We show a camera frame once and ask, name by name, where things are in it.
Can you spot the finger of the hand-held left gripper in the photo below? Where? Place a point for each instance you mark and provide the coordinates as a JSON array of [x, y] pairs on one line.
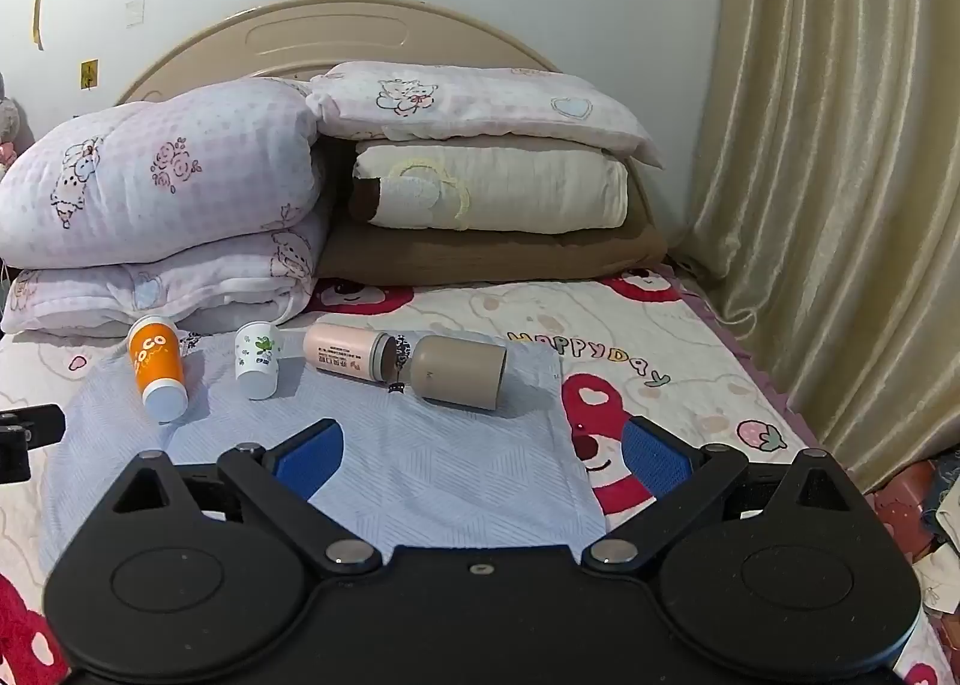
[[34, 426]]

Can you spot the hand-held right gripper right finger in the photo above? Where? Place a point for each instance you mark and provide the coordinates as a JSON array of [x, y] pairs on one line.
[[654, 458]]

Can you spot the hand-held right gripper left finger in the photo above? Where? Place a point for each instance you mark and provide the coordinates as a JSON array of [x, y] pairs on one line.
[[311, 458]]

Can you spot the small white floral cup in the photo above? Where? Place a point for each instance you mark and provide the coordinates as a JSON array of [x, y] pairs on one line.
[[259, 359]]

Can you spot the orange and white paper cup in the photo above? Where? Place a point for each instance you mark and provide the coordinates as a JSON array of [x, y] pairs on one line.
[[156, 366]]

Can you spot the beige thermos cup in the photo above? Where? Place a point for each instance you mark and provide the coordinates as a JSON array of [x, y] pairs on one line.
[[459, 374]]

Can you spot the light blue cloth mat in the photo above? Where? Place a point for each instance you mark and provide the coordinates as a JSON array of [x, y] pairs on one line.
[[420, 460]]

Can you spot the pink thermos bottle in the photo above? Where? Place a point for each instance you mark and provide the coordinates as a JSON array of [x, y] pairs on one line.
[[341, 353]]

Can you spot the brown pillow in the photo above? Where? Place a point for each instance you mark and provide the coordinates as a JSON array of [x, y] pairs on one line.
[[480, 254]]

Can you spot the folded pink checked quilt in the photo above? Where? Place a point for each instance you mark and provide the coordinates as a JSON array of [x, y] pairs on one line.
[[165, 190]]

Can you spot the pile of printed cloth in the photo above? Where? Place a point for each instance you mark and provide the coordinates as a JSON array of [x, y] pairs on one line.
[[919, 527]]

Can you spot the grey plush toy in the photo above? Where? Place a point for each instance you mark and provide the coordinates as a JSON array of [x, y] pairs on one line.
[[9, 123]]

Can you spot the cream pillow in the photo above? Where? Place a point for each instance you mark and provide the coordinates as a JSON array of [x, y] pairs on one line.
[[510, 186]]

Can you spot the beige curtain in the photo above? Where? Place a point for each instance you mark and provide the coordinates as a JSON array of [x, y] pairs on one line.
[[832, 168]]

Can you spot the pink checked pillow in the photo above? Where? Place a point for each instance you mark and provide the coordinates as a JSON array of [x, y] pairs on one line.
[[487, 104]]

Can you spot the beige bed headboard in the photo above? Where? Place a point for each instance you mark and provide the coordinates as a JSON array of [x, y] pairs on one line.
[[337, 36]]

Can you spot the yellow wall sticker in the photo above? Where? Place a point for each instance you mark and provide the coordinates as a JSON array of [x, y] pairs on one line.
[[89, 74]]

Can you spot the white wall sticker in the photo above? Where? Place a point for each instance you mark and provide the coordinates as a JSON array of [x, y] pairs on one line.
[[134, 12]]

